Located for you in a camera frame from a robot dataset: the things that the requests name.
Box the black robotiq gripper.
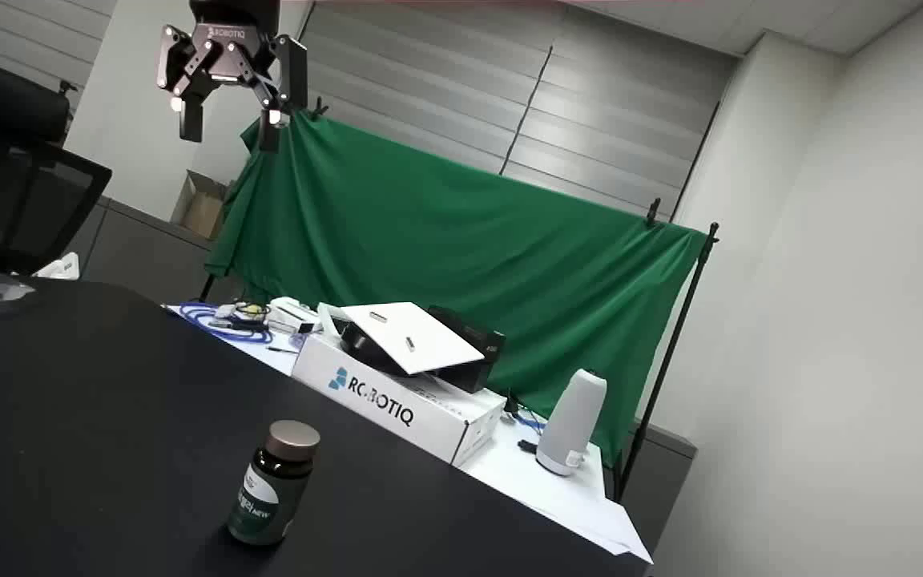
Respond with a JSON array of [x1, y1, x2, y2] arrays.
[[156, 0, 290, 157]]

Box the dark green supplement bottle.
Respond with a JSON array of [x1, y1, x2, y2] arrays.
[[224, 416, 323, 553]]

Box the brown cardboard box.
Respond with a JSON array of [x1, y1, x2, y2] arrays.
[[167, 169, 231, 243]]

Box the white small device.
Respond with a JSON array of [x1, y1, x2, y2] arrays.
[[262, 295, 322, 337]]

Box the black office chair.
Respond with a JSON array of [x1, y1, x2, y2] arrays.
[[0, 48, 117, 283]]

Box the white paper sheet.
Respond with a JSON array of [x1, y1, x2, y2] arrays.
[[31, 251, 82, 285]]

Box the green backdrop cloth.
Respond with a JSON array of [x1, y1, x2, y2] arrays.
[[202, 111, 718, 475]]

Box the grey window blinds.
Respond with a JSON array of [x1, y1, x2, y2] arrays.
[[298, 0, 739, 223]]

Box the black case with white lid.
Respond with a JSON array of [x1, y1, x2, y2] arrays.
[[326, 298, 510, 394]]

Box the white robotiq cardboard box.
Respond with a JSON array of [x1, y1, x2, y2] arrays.
[[293, 332, 510, 467]]

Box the black backdrop stand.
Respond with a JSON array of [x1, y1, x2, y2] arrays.
[[613, 220, 722, 502]]

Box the blue lanyard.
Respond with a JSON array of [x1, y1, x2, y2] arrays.
[[167, 303, 271, 348]]

